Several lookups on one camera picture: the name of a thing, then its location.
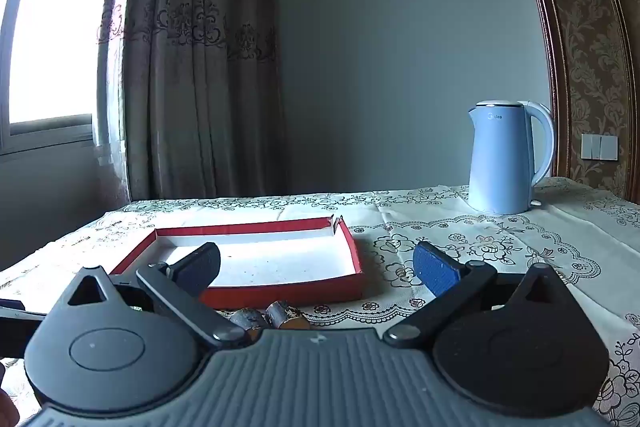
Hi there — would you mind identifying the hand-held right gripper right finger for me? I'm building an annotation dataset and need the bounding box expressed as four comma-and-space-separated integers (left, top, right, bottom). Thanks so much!
382, 241, 576, 350

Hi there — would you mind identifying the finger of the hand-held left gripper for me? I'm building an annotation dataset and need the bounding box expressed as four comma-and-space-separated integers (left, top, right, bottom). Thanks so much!
0, 299, 48, 360

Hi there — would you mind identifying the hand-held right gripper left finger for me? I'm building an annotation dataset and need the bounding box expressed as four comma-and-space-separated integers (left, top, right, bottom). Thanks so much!
65, 242, 251, 351

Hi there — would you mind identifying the red cardboard tray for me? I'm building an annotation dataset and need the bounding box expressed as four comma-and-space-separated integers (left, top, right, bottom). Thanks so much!
107, 216, 365, 310

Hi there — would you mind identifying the mottled dark sugarcane piece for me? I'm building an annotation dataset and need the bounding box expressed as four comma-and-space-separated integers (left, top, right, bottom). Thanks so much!
264, 300, 308, 330

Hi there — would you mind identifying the white floral tablecloth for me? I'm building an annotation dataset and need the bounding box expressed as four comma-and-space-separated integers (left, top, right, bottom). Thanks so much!
0, 177, 640, 427

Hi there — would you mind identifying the light blue electric kettle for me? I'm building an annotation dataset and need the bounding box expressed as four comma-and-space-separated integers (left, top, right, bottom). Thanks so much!
467, 100, 557, 215

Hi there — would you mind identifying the white sheer lace curtain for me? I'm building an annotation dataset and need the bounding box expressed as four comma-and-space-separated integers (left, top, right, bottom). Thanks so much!
92, 0, 132, 208

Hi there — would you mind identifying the brown patterned curtain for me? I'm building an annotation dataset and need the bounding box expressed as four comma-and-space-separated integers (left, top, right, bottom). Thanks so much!
122, 0, 283, 202

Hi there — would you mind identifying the window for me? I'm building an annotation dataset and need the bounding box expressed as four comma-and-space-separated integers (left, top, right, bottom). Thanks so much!
0, 0, 123, 155

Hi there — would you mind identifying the white wall switch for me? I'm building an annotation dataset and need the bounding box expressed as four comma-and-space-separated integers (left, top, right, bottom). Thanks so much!
581, 133, 619, 160

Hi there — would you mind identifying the brown wooden arch frame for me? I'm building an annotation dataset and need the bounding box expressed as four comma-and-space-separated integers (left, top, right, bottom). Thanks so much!
505, 0, 573, 180

